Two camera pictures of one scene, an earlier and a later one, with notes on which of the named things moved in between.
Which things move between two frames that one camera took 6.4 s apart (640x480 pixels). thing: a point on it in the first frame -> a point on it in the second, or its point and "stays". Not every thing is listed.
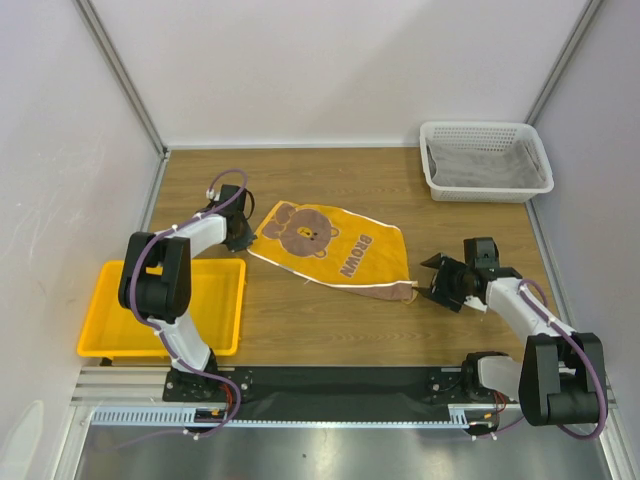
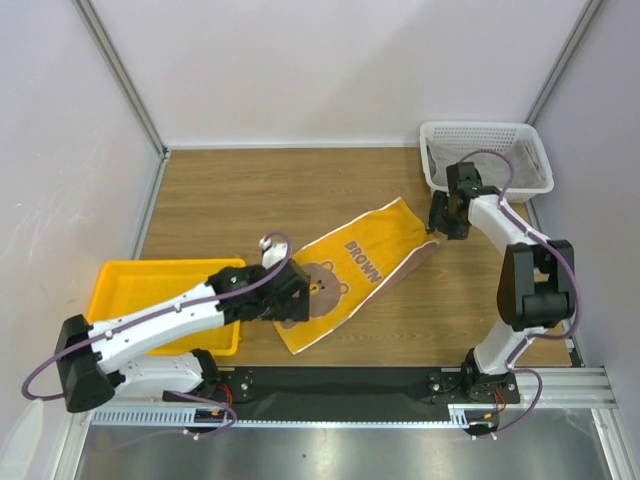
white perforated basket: (484, 161) stays
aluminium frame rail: (130, 88) stays
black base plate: (330, 392) stays
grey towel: (458, 166) stays
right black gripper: (447, 282) -> (445, 215)
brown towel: (336, 249) -> (346, 266)
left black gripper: (245, 241) -> (294, 307)
